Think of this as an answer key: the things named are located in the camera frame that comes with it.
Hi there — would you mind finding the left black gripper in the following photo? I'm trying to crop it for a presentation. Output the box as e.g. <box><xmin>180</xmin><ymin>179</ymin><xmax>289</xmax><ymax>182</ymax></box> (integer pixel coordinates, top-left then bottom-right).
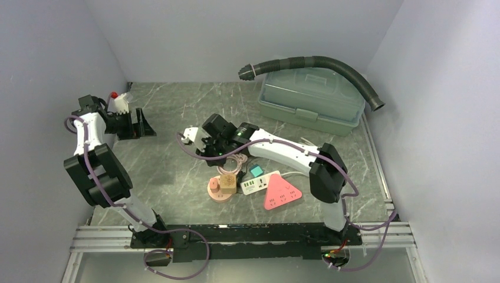
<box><xmin>104</xmin><ymin>108</ymin><xmax>156</xmax><ymax>141</ymax></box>

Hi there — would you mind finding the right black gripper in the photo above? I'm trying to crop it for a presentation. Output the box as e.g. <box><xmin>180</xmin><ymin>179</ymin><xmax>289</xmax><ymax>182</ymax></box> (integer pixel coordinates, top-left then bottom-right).
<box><xmin>196</xmin><ymin>137</ymin><xmax>230</xmax><ymax>169</ymax></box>

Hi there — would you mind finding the tan cube socket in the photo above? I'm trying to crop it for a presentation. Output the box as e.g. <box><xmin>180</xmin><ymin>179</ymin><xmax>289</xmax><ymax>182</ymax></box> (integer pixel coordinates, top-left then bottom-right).
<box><xmin>219</xmin><ymin>173</ymin><xmax>237</xmax><ymax>195</ymax></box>

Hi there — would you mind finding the salmon cube plug adapter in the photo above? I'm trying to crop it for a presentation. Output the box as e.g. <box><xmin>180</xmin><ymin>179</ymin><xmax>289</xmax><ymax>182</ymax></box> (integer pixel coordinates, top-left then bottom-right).
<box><xmin>209</xmin><ymin>177</ymin><xmax>220</xmax><ymax>193</ymax></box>

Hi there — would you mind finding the teal cube adapter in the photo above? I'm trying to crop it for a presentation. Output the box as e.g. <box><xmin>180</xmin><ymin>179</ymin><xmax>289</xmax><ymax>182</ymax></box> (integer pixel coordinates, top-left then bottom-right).
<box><xmin>249</xmin><ymin>164</ymin><xmax>264</xmax><ymax>177</ymax></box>

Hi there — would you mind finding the white power strip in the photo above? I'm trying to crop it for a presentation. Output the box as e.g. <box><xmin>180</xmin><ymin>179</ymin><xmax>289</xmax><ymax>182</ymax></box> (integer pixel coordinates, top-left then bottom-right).
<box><xmin>241</xmin><ymin>171</ymin><xmax>281</xmax><ymax>195</ymax></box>

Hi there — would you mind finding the pink triangular power strip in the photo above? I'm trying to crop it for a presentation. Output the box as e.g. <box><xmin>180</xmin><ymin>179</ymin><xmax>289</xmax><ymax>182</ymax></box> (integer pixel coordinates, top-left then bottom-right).
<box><xmin>264</xmin><ymin>174</ymin><xmax>302</xmax><ymax>210</ymax></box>

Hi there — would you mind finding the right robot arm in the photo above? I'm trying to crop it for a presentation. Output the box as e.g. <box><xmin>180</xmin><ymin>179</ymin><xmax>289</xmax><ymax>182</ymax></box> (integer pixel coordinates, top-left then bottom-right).
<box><xmin>183</xmin><ymin>114</ymin><xmax>348</xmax><ymax>245</ymax></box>

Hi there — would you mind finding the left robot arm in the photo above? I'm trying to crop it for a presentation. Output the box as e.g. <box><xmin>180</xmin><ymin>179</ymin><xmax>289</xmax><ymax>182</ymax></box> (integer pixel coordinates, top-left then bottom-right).
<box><xmin>64</xmin><ymin>92</ymin><xmax>170</xmax><ymax>248</ymax></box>

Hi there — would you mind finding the black power adapter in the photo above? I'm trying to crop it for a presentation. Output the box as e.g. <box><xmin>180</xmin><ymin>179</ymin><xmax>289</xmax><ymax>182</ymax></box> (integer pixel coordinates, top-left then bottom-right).
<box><xmin>236</xmin><ymin>169</ymin><xmax>248</xmax><ymax>183</ymax></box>

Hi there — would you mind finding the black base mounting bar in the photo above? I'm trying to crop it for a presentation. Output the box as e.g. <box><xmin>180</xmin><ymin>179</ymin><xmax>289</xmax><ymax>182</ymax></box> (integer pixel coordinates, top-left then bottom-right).
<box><xmin>130</xmin><ymin>222</ymin><xmax>363</xmax><ymax>263</ymax></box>

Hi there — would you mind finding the green plastic storage box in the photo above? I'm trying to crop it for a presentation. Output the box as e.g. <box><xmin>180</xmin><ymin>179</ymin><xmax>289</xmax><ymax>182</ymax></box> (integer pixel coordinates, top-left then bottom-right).
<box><xmin>258</xmin><ymin>68</ymin><xmax>366</xmax><ymax>136</ymax></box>

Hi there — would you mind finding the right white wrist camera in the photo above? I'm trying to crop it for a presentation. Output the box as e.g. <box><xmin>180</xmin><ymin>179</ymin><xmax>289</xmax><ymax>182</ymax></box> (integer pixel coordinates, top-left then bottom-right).
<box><xmin>181</xmin><ymin>127</ymin><xmax>209</xmax><ymax>152</ymax></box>

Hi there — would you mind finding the black corrugated hose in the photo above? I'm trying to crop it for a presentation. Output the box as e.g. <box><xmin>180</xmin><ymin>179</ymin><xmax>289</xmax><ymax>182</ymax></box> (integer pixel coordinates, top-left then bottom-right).
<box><xmin>238</xmin><ymin>55</ymin><xmax>386</xmax><ymax>113</ymax></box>

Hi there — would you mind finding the aluminium frame rail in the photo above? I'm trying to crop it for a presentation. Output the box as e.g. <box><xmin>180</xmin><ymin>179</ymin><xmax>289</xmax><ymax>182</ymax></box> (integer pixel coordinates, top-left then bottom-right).
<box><xmin>70</xmin><ymin>222</ymin><xmax>416</xmax><ymax>252</ymax></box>

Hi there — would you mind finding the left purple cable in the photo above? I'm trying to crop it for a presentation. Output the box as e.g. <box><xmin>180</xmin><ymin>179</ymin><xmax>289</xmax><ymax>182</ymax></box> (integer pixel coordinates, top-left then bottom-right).
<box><xmin>63</xmin><ymin>115</ymin><xmax>212</xmax><ymax>282</ymax></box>

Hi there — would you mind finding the purple cable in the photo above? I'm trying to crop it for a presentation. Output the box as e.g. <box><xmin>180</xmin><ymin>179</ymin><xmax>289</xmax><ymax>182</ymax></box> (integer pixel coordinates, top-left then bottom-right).
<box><xmin>176</xmin><ymin>131</ymin><xmax>399</xmax><ymax>273</ymax></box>
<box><xmin>63</xmin><ymin>115</ymin><xmax>212</xmax><ymax>282</ymax></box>

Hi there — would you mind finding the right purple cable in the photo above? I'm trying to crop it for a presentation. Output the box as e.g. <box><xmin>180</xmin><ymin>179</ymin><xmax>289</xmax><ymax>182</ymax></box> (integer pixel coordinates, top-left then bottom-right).
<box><xmin>176</xmin><ymin>131</ymin><xmax>399</xmax><ymax>273</ymax></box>

